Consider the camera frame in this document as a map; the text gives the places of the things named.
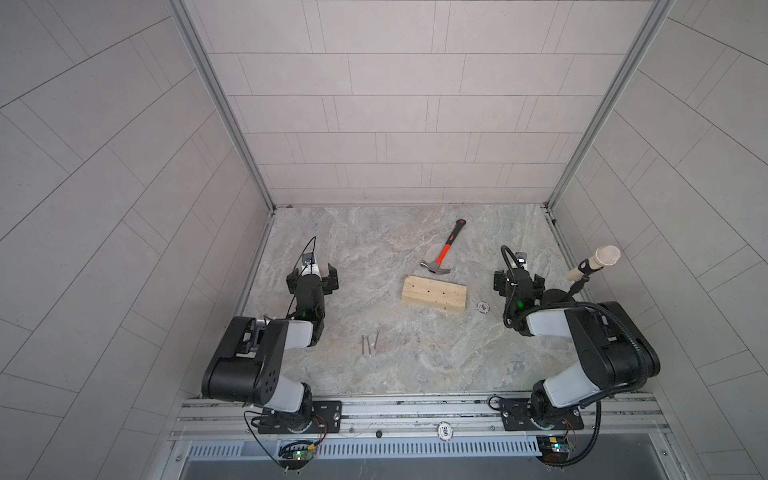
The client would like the red black claw hammer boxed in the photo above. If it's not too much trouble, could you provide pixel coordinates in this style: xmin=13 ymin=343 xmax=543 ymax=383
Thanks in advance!
xmin=420 ymin=219 xmax=466 ymax=275

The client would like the pale wooden block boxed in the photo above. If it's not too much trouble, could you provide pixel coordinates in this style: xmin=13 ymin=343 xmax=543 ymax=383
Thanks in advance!
xmin=401 ymin=275 xmax=467 ymax=313

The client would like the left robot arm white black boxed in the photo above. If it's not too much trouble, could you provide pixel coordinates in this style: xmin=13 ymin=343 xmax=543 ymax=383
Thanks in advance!
xmin=201 ymin=263 xmax=339 ymax=424

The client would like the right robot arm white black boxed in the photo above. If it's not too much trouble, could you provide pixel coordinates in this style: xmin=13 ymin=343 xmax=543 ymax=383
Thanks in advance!
xmin=493 ymin=268 xmax=661 ymax=427

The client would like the black stand with wooden peg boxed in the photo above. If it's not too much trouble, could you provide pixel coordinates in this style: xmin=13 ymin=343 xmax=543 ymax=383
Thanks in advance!
xmin=540 ymin=245 xmax=622 ymax=307

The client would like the right green circuit board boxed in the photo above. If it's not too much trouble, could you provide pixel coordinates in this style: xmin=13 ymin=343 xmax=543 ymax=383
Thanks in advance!
xmin=536 ymin=436 xmax=572 ymax=463

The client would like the green circuit board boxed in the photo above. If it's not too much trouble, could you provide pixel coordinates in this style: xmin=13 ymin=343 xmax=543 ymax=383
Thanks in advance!
xmin=279 ymin=440 xmax=317 ymax=462
xmin=536 ymin=436 xmax=572 ymax=463

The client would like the left green circuit board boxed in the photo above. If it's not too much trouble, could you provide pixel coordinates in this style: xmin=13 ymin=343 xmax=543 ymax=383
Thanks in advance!
xmin=279 ymin=440 xmax=317 ymax=462

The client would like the left wrist thin black cable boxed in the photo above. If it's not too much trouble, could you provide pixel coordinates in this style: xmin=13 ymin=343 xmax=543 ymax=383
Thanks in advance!
xmin=290 ymin=235 xmax=318 ymax=283

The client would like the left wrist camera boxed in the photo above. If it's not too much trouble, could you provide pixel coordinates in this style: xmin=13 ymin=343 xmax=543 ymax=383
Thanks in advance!
xmin=298 ymin=252 xmax=321 ymax=277

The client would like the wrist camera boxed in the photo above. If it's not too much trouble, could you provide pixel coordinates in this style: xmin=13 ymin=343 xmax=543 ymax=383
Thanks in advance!
xmin=514 ymin=252 xmax=527 ymax=269
xmin=298 ymin=252 xmax=321 ymax=277

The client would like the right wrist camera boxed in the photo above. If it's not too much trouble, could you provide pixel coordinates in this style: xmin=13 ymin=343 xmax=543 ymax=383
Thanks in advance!
xmin=514 ymin=252 xmax=527 ymax=269

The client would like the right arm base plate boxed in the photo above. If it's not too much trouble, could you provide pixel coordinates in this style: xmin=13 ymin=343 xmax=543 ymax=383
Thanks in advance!
xmin=496 ymin=397 xmax=584 ymax=431

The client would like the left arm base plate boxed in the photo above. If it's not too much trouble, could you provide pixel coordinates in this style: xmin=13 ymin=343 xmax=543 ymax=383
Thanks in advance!
xmin=256 ymin=401 xmax=343 ymax=435

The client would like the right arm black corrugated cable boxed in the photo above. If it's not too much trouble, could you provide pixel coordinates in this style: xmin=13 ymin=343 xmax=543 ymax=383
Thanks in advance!
xmin=500 ymin=244 xmax=655 ymax=468

